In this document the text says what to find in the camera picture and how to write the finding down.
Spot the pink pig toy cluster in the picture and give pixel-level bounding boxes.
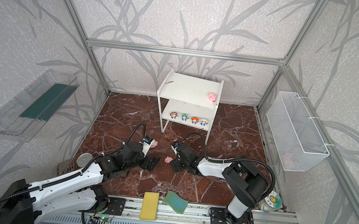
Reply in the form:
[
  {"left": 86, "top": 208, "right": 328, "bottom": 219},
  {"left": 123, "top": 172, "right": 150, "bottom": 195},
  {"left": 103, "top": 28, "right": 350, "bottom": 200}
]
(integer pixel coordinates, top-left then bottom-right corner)
[
  {"left": 165, "top": 157, "right": 173, "bottom": 164},
  {"left": 151, "top": 141, "right": 158, "bottom": 148}
]

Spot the orange crab blue cat figurine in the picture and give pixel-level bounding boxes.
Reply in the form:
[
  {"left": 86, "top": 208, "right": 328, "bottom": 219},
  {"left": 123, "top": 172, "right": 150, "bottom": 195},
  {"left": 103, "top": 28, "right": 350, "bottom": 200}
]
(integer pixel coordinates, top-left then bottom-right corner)
[{"left": 191, "top": 117, "right": 199, "bottom": 124}]

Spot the white hooded blue cat figurine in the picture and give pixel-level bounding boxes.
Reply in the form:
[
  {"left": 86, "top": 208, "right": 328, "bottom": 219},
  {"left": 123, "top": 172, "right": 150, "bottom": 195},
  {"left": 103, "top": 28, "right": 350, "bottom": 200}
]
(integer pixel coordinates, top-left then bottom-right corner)
[{"left": 200, "top": 118, "right": 208, "bottom": 126}]

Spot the green blue cat figurine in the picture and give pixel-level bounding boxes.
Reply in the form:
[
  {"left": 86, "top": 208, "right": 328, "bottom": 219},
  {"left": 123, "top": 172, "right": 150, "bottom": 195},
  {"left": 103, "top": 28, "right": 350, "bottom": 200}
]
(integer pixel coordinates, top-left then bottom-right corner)
[{"left": 181, "top": 114, "right": 188, "bottom": 121}]

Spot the yellow hooded blue cat figurine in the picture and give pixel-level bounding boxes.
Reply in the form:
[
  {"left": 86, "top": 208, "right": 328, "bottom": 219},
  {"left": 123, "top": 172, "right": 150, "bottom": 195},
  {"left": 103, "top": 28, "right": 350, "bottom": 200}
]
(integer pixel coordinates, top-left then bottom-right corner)
[{"left": 170, "top": 112, "right": 178, "bottom": 119}]

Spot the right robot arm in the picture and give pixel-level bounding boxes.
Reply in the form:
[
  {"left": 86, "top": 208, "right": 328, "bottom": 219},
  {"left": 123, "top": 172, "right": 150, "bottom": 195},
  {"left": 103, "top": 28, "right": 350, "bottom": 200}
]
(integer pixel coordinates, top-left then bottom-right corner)
[{"left": 170, "top": 132, "right": 276, "bottom": 224}]

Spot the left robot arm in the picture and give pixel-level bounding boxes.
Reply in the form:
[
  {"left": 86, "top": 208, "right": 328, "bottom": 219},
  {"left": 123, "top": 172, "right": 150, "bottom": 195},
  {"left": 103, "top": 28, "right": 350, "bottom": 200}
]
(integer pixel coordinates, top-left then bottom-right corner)
[{"left": 0, "top": 135, "right": 159, "bottom": 224}]

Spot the white two-tier metal shelf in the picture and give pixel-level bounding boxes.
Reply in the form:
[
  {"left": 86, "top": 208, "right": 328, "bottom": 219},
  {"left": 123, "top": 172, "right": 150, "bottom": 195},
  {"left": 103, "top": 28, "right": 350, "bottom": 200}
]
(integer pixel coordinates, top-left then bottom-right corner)
[{"left": 156, "top": 70, "right": 224, "bottom": 143}]

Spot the green sponge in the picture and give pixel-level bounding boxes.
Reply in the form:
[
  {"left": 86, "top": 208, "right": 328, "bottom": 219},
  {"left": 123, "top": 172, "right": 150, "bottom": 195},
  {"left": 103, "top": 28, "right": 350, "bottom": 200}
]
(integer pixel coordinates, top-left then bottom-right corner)
[{"left": 162, "top": 191, "right": 189, "bottom": 214}]

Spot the yellow sponge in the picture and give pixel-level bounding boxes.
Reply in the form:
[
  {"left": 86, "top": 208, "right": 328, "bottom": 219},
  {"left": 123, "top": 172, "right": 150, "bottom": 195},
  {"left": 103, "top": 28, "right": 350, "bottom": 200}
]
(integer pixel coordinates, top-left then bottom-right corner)
[{"left": 139, "top": 192, "right": 160, "bottom": 221}]

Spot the silver metal can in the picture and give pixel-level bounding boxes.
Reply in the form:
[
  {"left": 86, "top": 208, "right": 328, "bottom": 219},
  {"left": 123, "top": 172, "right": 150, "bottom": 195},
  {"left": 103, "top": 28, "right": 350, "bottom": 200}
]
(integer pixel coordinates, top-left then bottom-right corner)
[{"left": 76, "top": 153, "right": 93, "bottom": 168}]

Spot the green tape roll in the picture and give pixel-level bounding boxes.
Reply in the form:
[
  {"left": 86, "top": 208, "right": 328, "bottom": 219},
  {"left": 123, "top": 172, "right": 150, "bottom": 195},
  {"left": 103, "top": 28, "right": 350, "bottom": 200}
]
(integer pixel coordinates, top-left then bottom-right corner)
[{"left": 258, "top": 191, "right": 282, "bottom": 213}]

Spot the pink item in basket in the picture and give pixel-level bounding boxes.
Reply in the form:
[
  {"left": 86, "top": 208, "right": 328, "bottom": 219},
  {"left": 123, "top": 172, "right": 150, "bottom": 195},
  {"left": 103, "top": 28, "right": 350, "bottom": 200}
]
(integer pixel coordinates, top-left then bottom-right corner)
[{"left": 281, "top": 154, "right": 294, "bottom": 168}]

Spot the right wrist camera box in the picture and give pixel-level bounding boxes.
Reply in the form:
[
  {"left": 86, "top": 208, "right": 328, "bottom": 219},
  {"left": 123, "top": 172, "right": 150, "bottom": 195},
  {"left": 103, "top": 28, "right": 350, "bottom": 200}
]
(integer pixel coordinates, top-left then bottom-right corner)
[{"left": 171, "top": 141, "right": 179, "bottom": 155}]

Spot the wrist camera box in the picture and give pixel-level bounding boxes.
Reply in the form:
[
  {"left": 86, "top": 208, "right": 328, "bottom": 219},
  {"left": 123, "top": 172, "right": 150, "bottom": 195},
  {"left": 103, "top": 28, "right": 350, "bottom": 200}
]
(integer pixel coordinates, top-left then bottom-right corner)
[
  {"left": 171, "top": 141, "right": 179, "bottom": 155},
  {"left": 142, "top": 136, "right": 155, "bottom": 156}
]

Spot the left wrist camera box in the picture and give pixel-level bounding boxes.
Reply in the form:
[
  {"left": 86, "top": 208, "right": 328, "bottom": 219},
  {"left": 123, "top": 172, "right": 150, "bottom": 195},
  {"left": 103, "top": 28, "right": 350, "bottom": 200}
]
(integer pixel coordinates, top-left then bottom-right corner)
[{"left": 142, "top": 136, "right": 155, "bottom": 156}]

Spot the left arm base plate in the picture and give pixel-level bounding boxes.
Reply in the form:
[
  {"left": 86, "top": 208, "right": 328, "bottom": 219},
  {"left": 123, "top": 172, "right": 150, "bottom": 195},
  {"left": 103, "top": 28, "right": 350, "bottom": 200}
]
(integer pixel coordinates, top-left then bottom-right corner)
[{"left": 87, "top": 197, "right": 126, "bottom": 216}]

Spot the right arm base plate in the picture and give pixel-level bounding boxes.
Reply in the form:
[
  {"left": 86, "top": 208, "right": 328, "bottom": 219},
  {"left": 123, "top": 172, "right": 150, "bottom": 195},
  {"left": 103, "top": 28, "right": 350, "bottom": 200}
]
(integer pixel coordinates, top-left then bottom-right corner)
[{"left": 208, "top": 207, "right": 254, "bottom": 224}]

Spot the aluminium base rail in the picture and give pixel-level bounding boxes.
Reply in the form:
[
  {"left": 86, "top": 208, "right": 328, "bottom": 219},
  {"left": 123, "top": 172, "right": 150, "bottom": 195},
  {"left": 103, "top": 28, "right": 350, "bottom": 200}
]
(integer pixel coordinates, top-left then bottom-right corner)
[{"left": 26, "top": 185, "right": 305, "bottom": 224}]

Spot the white wire mesh basket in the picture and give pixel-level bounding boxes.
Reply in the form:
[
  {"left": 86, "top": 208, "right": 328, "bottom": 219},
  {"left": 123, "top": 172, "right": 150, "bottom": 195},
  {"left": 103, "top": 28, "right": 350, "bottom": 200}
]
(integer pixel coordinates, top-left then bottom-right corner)
[{"left": 267, "top": 91, "right": 330, "bottom": 172}]

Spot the clear plastic wall bin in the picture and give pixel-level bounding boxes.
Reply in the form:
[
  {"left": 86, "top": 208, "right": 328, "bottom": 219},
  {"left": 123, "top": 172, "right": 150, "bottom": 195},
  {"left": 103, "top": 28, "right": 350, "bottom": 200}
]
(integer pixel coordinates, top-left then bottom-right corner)
[{"left": 0, "top": 69, "right": 79, "bottom": 143}]

